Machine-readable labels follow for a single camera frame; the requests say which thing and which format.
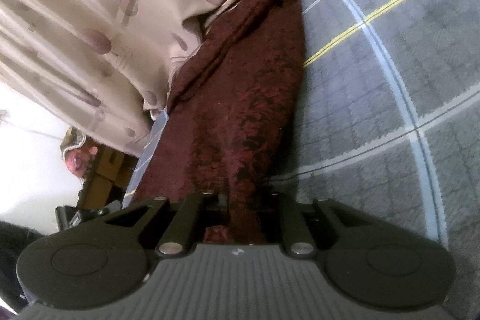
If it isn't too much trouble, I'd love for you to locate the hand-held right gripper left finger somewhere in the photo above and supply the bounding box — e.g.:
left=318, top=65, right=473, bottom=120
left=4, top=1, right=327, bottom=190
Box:
left=80, top=191, right=227, bottom=258

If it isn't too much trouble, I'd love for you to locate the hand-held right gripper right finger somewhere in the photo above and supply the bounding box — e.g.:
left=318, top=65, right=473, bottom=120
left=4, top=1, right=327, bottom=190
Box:
left=262, top=191, right=391, bottom=258

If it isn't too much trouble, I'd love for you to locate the dark red knit garment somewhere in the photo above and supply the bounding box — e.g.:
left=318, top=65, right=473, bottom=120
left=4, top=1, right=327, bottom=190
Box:
left=127, top=0, right=307, bottom=245

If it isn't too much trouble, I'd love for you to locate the brown cardboard box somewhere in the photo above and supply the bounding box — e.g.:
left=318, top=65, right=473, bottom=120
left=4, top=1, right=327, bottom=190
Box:
left=79, top=145, right=137, bottom=210

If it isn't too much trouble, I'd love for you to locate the pink and beige cloth bundle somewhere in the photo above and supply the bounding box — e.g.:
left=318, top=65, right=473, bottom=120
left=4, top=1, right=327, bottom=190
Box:
left=60, top=128, right=100, bottom=178

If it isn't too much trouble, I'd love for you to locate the beige leaf print curtain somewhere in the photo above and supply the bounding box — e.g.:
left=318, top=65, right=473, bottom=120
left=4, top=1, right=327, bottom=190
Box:
left=0, top=0, right=280, bottom=157

